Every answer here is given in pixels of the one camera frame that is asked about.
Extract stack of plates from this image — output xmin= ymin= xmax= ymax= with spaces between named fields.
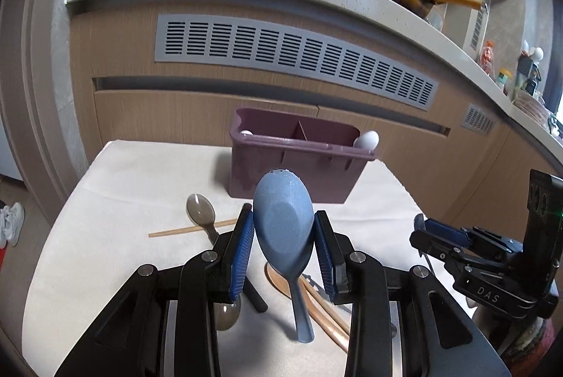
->
xmin=512 ymin=89 xmax=551 ymax=128

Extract white table cloth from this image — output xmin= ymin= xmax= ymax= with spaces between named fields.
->
xmin=22 ymin=140 xmax=480 ymax=377

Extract red snack jar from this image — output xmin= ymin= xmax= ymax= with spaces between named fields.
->
xmin=479 ymin=43 xmax=496 ymax=72

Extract translucent grey spoon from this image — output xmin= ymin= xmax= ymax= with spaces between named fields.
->
xmin=186 ymin=192 xmax=269 ymax=314
xmin=215 ymin=300 xmax=242 ymax=332

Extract yellow lid bottle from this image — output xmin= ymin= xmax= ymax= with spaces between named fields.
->
xmin=497 ymin=68 xmax=513 ymax=95

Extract wooden cabinet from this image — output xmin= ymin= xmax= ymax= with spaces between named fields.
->
xmin=66 ymin=0 xmax=563 ymax=255

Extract small grey vent grille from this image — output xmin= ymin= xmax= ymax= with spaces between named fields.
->
xmin=462 ymin=103 xmax=497 ymax=135

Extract narrow vent grille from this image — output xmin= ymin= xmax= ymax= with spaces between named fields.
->
xmin=470 ymin=5 xmax=487 ymax=52

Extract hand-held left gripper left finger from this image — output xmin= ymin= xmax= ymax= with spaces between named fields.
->
xmin=55 ymin=203 xmax=256 ymax=377

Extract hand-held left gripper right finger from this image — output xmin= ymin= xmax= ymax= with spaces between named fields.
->
xmin=313 ymin=210 xmax=513 ymax=377

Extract purple utensil holder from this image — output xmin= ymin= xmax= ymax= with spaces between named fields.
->
xmin=228 ymin=107 xmax=379 ymax=204

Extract white sneakers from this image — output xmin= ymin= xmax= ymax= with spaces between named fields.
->
xmin=0 ymin=202 xmax=25 ymax=248

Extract dark patterned cloth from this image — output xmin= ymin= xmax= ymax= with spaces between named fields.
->
xmin=497 ymin=311 xmax=559 ymax=377

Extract wooden spoon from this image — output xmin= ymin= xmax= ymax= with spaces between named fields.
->
xmin=265 ymin=262 xmax=349 ymax=353

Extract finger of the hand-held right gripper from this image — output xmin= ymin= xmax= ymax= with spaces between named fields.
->
xmin=410 ymin=228 xmax=524 ymax=285
xmin=416 ymin=216 xmax=473 ymax=239

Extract dark bottle with white top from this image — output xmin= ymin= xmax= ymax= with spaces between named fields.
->
xmin=519 ymin=40 xmax=544 ymax=96

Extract large grey vent grille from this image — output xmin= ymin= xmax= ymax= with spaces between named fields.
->
xmin=153 ymin=13 xmax=441 ymax=111

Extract blue rice spoon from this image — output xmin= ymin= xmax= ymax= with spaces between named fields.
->
xmin=254 ymin=168 xmax=316 ymax=345

